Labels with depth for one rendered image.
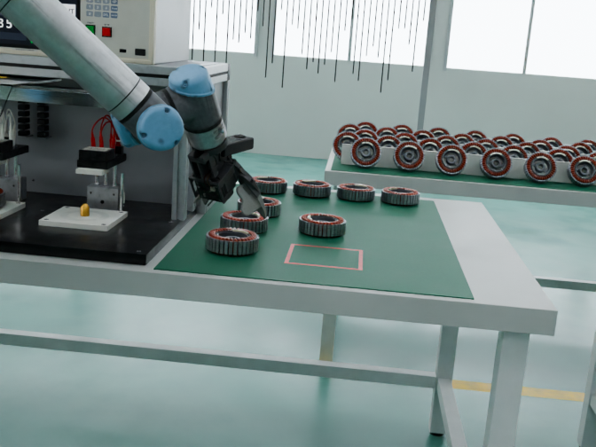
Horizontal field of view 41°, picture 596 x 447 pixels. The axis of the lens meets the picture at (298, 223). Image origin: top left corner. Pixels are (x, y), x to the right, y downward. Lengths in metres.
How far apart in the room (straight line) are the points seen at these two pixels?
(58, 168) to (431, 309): 1.05
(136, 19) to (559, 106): 6.75
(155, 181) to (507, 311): 0.95
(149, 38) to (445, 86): 6.41
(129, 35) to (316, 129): 6.33
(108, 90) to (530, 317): 0.85
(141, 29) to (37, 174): 0.49
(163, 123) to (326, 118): 6.85
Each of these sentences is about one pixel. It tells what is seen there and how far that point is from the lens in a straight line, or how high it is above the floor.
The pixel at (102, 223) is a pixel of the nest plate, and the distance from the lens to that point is 1.77.
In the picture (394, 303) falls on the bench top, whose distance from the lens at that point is 1.51.
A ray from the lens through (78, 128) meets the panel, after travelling 2.08.
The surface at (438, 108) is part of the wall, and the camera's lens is 8.15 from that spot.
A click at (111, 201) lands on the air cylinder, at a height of 0.79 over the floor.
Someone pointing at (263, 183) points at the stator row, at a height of 0.78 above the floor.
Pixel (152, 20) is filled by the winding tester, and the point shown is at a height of 1.21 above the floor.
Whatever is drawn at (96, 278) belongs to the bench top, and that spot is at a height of 0.73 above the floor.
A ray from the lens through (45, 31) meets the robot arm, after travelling 1.31.
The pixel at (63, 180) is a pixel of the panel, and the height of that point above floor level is 0.81.
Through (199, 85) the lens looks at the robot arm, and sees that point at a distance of 1.46.
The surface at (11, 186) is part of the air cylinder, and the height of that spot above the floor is 0.81.
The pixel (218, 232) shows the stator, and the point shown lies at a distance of 1.72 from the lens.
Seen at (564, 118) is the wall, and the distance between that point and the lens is 8.35.
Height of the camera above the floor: 1.20
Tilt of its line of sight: 13 degrees down
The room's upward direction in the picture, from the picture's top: 4 degrees clockwise
